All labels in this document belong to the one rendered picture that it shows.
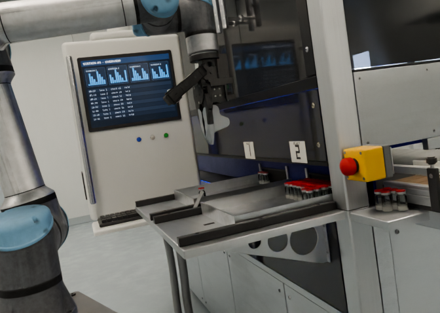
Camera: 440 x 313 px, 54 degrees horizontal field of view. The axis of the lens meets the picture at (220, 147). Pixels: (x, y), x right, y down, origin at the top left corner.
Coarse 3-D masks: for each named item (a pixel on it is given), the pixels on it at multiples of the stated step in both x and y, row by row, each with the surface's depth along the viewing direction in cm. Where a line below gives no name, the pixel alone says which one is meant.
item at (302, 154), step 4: (292, 144) 121; (296, 144) 119; (300, 144) 117; (304, 144) 115; (292, 148) 121; (296, 148) 119; (300, 148) 117; (304, 148) 115; (292, 152) 122; (300, 152) 118; (304, 152) 115; (292, 156) 122; (296, 156) 120; (300, 156) 118; (304, 156) 116; (292, 160) 123; (296, 160) 120; (300, 160) 118; (304, 160) 116
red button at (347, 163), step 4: (344, 160) 94; (348, 160) 93; (352, 160) 93; (340, 164) 95; (344, 164) 94; (348, 164) 93; (352, 164) 93; (340, 168) 95; (344, 168) 94; (348, 168) 93; (352, 168) 93; (356, 168) 93; (344, 172) 94; (348, 172) 93; (352, 172) 93
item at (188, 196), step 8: (248, 176) 165; (256, 176) 166; (208, 184) 159; (216, 184) 160; (224, 184) 161; (232, 184) 162; (240, 184) 164; (248, 184) 165; (256, 184) 162; (264, 184) 139; (272, 184) 140; (280, 184) 141; (176, 192) 152; (184, 192) 156; (192, 192) 157; (208, 192) 159; (216, 192) 157; (224, 192) 134; (232, 192) 135; (240, 192) 136; (184, 200) 142; (192, 200) 132; (200, 200) 132
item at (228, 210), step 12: (252, 192) 128; (264, 192) 130; (276, 192) 131; (204, 204) 120; (216, 204) 124; (228, 204) 126; (240, 204) 127; (252, 204) 125; (264, 204) 123; (276, 204) 120; (288, 204) 103; (300, 204) 105; (312, 204) 106; (216, 216) 111; (228, 216) 103; (240, 216) 99; (252, 216) 100; (264, 216) 101
